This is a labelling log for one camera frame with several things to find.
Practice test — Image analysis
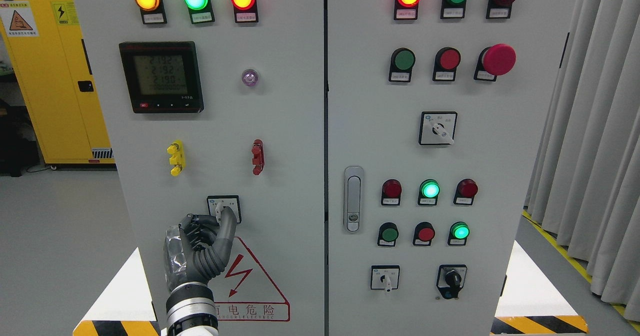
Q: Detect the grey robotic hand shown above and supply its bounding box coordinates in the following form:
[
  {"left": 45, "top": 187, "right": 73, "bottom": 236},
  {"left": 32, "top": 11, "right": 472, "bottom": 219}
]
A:
[{"left": 163, "top": 206, "right": 237, "bottom": 292}]

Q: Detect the white rotary light switch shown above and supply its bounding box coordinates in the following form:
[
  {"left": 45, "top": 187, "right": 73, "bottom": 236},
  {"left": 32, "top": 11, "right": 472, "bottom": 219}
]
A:
[{"left": 206, "top": 195, "right": 242, "bottom": 224}]

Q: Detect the amber indicator light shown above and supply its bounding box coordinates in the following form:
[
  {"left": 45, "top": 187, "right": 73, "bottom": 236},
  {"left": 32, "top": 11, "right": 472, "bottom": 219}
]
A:
[{"left": 135, "top": 0, "right": 167, "bottom": 25}]

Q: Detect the red electric danger sticker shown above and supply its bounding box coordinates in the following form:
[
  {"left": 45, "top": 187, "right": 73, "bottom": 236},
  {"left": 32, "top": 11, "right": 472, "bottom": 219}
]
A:
[{"left": 209, "top": 236, "right": 291, "bottom": 322}]

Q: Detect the white platform left hazard stripe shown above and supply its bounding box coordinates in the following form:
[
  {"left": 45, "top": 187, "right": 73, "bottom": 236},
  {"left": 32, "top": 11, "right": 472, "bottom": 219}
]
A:
[{"left": 72, "top": 249, "right": 167, "bottom": 335}]

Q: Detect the white platform hazard stripe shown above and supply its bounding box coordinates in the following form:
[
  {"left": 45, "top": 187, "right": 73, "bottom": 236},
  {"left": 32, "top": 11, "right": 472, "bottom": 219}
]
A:
[
  {"left": 490, "top": 242, "right": 589, "bottom": 335},
  {"left": 72, "top": 249, "right": 167, "bottom": 335}
]

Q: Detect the grey left cabinet door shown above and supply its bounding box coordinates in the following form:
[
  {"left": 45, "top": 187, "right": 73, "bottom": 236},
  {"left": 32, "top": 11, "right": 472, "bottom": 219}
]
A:
[{"left": 75, "top": 0, "right": 325, "bottom": 335}]

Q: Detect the grey cabinet door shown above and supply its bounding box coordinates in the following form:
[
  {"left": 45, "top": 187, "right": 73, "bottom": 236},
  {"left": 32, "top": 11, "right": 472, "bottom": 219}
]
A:
[
  {"left": 326, "top": 0, "right": 576, "bottom": 335},
  {"left": 75, "top": 0, "right": 325, "bottom": 335}
]

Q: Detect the black digital power meter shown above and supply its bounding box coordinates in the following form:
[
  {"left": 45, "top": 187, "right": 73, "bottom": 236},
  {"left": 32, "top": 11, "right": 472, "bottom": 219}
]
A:
[{"left": 118, "top": 40, "right": 205, "bottom": 113}]

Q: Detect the small clear lamp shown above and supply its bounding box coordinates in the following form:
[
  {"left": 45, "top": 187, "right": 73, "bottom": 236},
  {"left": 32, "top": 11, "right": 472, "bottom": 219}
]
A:
[{"left": 241, "top": 69, "right": 259, "bottom": 87}]

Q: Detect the green push button lower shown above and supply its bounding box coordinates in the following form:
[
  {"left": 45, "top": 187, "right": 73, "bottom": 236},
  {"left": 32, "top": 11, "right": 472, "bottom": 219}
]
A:
[{"left": 377, "top": 222, "right": 399, "bottom": 247}]

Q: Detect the dark red indicator left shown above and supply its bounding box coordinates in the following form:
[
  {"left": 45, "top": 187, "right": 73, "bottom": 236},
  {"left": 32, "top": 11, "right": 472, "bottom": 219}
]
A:
[{"left": 381, "top": 179, "right": 403, "bottom": 207}]

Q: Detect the dark red indicator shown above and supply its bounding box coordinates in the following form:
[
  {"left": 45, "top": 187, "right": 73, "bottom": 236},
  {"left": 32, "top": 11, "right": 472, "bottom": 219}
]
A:
[
  {"left": 453, "top": 178, "right": 479, "bottom": 206},
  {"left": 381, "top": 179, "right": 403, "bottom": 207}
]

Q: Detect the red push button lower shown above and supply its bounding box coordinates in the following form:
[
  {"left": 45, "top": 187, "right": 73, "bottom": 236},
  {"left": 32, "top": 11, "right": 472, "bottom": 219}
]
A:
[{"left": 413, "top": 222, "right": 435, "bottom": 246}]

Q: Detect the red push button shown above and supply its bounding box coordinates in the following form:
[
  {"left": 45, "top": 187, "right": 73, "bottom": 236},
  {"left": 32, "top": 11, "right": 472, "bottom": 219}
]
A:
[
  {"left": 432, "top": 47, "right": 461, "bottom": 82},
  {"left": 413, "top": 222, "right": 435, "bottom": 246}
]

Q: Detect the green lit indicator middle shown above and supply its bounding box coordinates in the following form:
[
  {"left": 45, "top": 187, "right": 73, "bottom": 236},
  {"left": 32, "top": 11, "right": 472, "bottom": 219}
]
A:
[{"left": 417, "top": 179, "right": 441, "bottom": 206}]

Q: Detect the green indicator light top left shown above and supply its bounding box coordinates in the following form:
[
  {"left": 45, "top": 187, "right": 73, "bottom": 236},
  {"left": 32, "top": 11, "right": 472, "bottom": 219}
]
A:
[{"left": 183, "top": 0, "right": 215, "bottom": 24}]

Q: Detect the red indicator light top left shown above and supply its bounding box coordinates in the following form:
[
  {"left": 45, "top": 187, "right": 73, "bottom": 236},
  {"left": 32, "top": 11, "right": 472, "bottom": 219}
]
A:
[{"left": 231, "top": 0, "right": 259, "bottom": 24}]

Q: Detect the green lit push button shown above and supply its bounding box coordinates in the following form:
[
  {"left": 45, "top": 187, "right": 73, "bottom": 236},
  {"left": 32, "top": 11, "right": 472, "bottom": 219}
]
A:
[{"left": 446, "top": 221, "right": 470, "bottom": 246}]

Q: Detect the yellow safety cabinet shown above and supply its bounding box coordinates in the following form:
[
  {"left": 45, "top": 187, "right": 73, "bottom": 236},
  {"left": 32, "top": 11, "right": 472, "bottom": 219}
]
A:
[{"left": 1, "top": 0, "right": 115, "bottom": 166}]

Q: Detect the dark red indicator right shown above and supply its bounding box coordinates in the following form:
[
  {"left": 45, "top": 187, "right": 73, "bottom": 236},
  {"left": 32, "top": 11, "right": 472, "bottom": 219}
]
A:
[{"left": 453, "top": 178, "right": 479, "bottom": 206}]

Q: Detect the green push button upper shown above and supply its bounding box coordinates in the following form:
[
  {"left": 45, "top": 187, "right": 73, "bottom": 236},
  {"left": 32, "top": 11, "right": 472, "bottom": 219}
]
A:
[{"left": 388, "top": 47, "right": 416, "bottom": 83}]

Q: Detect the grey right cabinet door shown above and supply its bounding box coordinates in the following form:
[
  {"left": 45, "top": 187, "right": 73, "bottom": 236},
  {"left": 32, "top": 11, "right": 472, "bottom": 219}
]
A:
[{"left": 326, "top": 0, "right": 576, "bottom": 335}]

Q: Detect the red push button upper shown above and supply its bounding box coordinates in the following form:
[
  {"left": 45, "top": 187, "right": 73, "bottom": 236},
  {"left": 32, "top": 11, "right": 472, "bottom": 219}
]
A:
[{"left": 432, "top": 47, "right": 461, "bottom": 82}]

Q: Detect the red lit indicator right door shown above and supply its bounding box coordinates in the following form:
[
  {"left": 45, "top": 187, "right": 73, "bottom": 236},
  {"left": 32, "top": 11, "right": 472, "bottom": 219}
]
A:
[{"left": 393, "top": 0, "right": 421, "bottom": 21}]

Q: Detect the white platform right hazard stripe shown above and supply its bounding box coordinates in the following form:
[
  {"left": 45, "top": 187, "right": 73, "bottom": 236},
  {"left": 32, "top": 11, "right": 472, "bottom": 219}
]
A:
[{"left": 490, "top": 242, "right": 589, "bottom": 335}]

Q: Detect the red emergency stop button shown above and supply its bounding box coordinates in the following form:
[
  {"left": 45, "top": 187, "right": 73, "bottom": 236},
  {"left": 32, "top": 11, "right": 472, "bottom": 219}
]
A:
[{"left": 473, "top": 44, "right": 517, "bottom": 82}]

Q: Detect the grey curtain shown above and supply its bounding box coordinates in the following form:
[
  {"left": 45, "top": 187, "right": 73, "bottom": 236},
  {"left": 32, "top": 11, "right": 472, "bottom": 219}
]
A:
[{"left": 525, "top": 0, "right": 640, "bottom": 322}]

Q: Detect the yellow terminal post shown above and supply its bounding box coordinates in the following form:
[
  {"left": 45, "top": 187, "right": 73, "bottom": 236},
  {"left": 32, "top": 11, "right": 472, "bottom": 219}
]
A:
[{"left": 166, "top": 140, "right": 186, "bottom": 177}]

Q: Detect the red terminal post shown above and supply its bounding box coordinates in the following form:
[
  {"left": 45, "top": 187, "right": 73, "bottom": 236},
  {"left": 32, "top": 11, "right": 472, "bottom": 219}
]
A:
[{"left": 251, "top": 139, "right": 265, "bottom": 175}]

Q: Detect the silver door handle lock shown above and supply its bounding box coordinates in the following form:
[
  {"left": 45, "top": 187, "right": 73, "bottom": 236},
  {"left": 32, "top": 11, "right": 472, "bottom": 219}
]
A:
[{"left": 343, "top": 166, "right": 364, "bottom": 233}]

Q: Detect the white selector switch lower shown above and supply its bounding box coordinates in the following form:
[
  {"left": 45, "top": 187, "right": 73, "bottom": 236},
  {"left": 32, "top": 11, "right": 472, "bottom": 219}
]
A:
[{"left": 369, "top": 265, "right": 401, "bottom": 292}]

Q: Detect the white selector switch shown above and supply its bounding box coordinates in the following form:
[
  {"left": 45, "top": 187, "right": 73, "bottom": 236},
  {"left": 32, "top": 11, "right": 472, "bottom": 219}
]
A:
[
  {"left": 369, "top": 265, "right": 401, "bottom": 292},
  {"left": 418, "top": 112, "right": 458, "bottom": 146}
]

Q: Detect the black knob selector switch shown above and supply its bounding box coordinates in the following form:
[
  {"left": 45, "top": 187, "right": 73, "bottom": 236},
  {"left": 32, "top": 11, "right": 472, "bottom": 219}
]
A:
[{"left": 436, "top": 264, "right": 467, "bottom": 299}]

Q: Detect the white selector switch upper right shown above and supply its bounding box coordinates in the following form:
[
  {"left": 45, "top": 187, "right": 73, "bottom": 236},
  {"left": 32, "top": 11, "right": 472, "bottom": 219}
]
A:
[{"left": 418, "top": 112, "right": 458, "bottom": 146}]

